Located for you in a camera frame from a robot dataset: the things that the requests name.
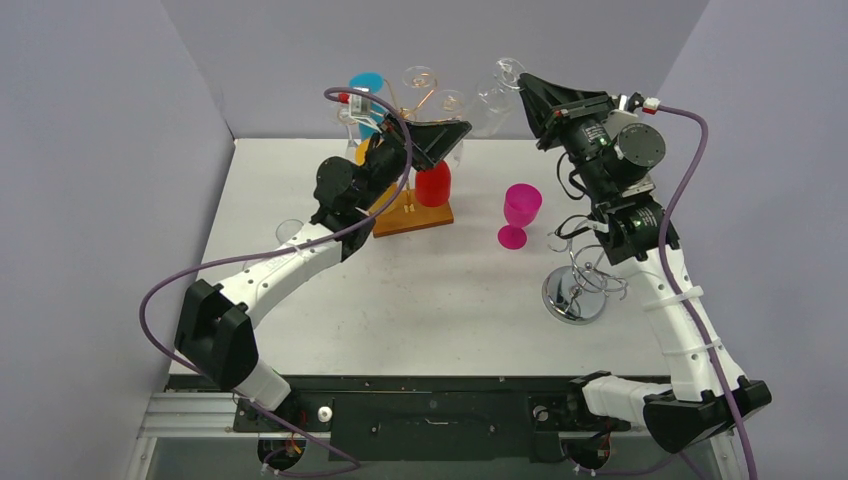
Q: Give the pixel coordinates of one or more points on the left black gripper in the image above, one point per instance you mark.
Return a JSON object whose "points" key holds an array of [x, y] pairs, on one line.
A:
{"points": [[430, 141]]}

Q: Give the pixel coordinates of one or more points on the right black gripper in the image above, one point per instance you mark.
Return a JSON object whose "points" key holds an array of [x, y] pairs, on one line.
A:
{"points": [[578, 113]]}

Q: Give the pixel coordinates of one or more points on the clear glass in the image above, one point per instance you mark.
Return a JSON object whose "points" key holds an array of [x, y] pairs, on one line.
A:
{"points": [[494, 98], [420, 78], [449, 105], [287, 230], [346, 129]]}

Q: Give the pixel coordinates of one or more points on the red plastic wine glass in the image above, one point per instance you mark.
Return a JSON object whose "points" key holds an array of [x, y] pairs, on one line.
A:
{"points": [[433, 187]]}

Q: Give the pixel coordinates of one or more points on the yellow plastic wine glass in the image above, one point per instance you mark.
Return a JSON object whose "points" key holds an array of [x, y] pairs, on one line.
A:
{"points": [[359, 159]]}

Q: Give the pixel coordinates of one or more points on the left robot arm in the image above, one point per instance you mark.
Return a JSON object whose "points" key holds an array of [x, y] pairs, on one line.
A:
{"points": [[216, 325]]}

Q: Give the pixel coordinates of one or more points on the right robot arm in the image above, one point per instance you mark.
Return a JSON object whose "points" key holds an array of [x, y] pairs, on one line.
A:
{"points": [[612, 153]]}

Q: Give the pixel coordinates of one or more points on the clear glass on gold rack back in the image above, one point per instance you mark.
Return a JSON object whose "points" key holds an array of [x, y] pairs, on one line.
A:
{"points": [[420, 78]]}

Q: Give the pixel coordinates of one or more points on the blue plastic wine glass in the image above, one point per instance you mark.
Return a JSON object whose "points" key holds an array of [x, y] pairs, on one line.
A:
{"points": [[373, 82]]}

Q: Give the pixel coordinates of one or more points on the pink plastic wine glass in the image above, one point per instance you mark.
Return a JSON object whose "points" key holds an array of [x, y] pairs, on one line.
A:
{"points": [[522, 203]]}

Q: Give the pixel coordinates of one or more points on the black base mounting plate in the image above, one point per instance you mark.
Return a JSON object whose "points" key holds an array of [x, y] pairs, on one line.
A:
{"points": [[446, 418]]}

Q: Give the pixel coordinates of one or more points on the gold wire glass rack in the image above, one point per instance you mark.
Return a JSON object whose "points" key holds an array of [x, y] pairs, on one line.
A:
{"points": [[406, 214]]}

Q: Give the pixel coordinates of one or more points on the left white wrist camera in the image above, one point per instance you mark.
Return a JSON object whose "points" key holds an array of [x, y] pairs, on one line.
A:
{"points": [[356, 109]]}

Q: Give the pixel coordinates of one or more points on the chrome wire glass rack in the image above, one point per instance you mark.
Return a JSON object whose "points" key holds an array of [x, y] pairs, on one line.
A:
{"points": [[578, 291]]}

